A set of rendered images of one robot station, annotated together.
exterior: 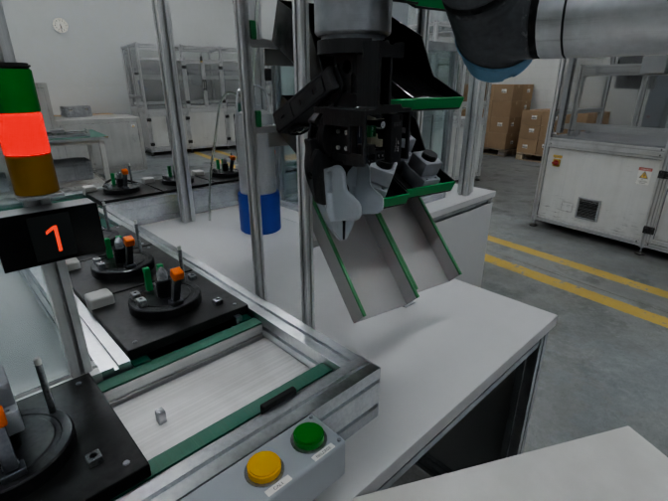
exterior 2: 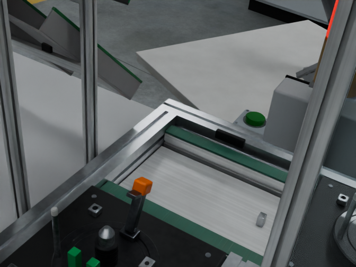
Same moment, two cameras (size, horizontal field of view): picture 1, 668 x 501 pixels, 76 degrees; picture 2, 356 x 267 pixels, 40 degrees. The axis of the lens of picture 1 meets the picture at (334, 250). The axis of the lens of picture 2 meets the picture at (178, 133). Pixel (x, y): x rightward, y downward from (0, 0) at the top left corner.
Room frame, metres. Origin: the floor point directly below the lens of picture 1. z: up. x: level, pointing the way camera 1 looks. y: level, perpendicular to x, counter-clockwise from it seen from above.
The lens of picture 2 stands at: (0.85, 0.76, 1.49)
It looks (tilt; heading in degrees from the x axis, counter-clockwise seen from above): 35 degrees down; 250
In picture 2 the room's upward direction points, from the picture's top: 6 degrees clockwise
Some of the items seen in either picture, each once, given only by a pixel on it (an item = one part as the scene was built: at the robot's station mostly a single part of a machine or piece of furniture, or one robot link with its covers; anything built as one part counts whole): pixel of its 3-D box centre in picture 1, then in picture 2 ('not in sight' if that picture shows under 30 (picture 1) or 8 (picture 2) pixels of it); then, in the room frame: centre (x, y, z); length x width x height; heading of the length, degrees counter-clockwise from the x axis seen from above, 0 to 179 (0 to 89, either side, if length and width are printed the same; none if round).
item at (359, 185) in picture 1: (362, 202); not in sight; (0.48, -0.03, 1.27); 0.06 x 0.03 x 0.09; 43
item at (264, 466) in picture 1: (263, 469); not in sight; (0.38, 0.08, 0.96); 0.04 x 0.04 x 0.02
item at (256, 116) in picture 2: (308, 437); (254, 120); (0.43, 0.03, 0.96); 0.04 x 0.04 x 0.02
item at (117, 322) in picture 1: (163, 284); (106, 248); (0.78, 0.35, 1.01); 0.24 x 0.24 x 0.13; 44
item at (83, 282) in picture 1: (120, 251); not in sight; (0.96, 0.51, 1.01); 0.24 x 0.24 x 0.13; 44
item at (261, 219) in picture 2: (161, 420); (260, 223); (0.51, 0.26, 0.92); 0.01 x 0.01 x 0.04; 44
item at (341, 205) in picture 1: (343, 207); not in sight; (0.46, -0.01, 1.27); 0.06 x 0.03 x 0.09; 43
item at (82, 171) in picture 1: (63, 170); not in sight; (5.17, 3.28, 0.40); 0.61 x 0.41 x 0.22; 126
